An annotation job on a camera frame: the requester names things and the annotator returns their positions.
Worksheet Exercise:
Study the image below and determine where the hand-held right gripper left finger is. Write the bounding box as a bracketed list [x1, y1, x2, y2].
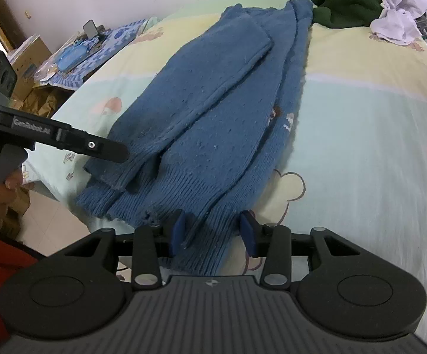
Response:
[64, 209, 187, 291]

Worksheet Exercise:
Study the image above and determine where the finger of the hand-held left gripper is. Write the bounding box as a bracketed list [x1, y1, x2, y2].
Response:
[56, 129, 130, 164]

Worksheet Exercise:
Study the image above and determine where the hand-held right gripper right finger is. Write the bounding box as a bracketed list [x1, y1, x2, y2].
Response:
[239, 210, 362, 289]

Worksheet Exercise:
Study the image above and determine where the blue knit sweater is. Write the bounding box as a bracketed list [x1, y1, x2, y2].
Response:
[75, 0, 316, 276]

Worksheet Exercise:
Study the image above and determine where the cardboard box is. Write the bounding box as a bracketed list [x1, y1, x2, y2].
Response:
[5, 35, 74, 119]

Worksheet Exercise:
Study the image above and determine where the blue floral cloth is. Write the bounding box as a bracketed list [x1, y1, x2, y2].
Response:
[47, 18, 156, 91]

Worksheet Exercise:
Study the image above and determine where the pale green cloth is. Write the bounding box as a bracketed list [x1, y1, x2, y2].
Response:
[140, 15, 162, 32]

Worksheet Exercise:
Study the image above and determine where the white shirt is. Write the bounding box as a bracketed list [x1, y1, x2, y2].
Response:
[369, 0, 427, 47]

